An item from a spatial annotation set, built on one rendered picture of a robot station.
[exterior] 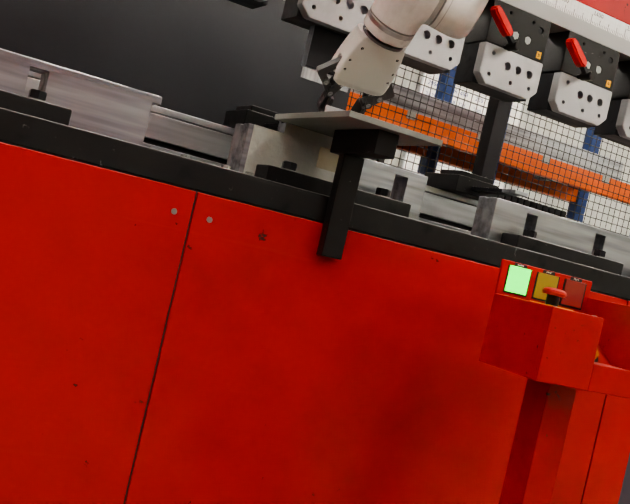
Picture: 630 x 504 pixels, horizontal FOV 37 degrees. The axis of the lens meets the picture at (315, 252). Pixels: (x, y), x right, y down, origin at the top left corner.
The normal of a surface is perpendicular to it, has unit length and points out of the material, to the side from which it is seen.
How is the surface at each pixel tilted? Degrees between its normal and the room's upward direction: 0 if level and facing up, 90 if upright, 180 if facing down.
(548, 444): 90
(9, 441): 90
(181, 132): 90
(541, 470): 90
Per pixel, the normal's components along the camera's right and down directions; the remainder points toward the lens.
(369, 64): 0.15, 0.70
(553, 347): 0.41, 0.09
